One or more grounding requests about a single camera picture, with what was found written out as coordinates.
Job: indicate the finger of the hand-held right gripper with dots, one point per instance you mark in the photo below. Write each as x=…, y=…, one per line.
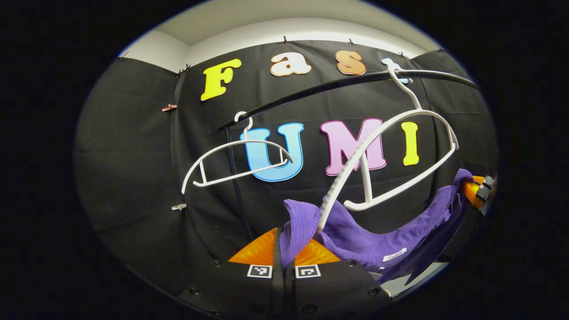
x=482, y=193

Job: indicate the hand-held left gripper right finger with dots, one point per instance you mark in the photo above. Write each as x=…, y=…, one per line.
x=290, y=293

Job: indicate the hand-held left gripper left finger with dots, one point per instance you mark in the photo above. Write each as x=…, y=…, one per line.
x=277, y=275

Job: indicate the purple knit garment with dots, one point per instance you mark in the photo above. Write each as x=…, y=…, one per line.
x=355, y=240

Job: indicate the white plastic hanger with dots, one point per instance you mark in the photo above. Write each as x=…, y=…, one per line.
x=235, y=174
x=365, y=182

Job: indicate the black clothes rack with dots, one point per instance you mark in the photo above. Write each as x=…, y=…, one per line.
x=355, y=78

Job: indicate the silver backdrop clip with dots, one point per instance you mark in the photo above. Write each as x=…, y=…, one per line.
x=178, y=206

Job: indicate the copper backdrop clip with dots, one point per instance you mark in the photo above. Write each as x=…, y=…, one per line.
x=169, y=107

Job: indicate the row of black backdrop clips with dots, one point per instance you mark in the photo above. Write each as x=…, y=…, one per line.
x=285, y=40

